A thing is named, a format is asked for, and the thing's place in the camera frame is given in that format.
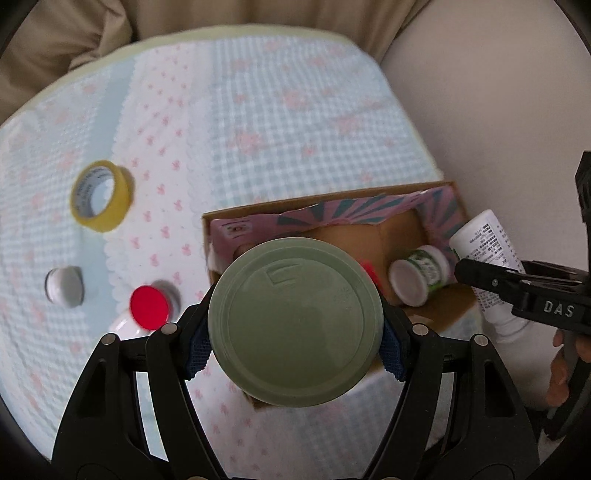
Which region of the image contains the yellow tape roll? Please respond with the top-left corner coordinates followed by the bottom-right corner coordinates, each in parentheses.
top-left (69, 160), bottom-right (136, 233)

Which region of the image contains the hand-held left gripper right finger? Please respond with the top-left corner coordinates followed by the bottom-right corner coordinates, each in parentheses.
top-left (365, 305), bottom-right (541, 480)

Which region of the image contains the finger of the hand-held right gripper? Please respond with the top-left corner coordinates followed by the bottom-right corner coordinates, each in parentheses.
top-left (454, 258), bottom-right (525, 305)

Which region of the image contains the small white green-labelled bottle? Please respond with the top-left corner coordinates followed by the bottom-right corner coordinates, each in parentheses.
top-left (388, 245), bottom-right (454, 306)

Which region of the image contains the cardboard box with pink pattern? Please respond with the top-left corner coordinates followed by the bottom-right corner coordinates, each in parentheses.
top-left (202, 180), bottom-right (480, 411)

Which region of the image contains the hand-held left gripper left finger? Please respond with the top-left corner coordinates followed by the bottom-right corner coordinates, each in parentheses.
top-left (52, 305), bottom-right (232, 480)

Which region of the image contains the green round jar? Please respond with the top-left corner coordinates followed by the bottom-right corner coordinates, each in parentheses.
top-left (207, 237), bottom-right (385, 408)

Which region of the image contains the red-lidded small jar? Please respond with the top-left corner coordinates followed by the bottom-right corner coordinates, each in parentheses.
top-left (129, 282), bottom-right (182, 332)

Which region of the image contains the person's right hand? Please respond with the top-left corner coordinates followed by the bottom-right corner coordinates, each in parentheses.
top-left (546, 329), bottom-right (577, 408)

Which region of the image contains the small red object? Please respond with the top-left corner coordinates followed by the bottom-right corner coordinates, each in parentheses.
top-left (360, 261), bottom-right (383, 292)

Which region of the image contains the small white round jar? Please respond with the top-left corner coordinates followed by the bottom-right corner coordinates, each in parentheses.
top-left (45, 266), bottom-right (85, 307)

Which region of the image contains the blue gingham floral blanket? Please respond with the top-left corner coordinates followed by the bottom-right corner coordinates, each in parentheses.
top-left (0, 28), bottom-right (485, 467)

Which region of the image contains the beige cushion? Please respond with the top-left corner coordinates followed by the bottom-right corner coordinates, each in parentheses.
top-left (0, 0), bottom-right (139, 125)

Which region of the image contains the white printed tube bottle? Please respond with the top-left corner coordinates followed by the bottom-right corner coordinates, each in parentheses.
top-left (449, 209), bottom-right (529, 342)

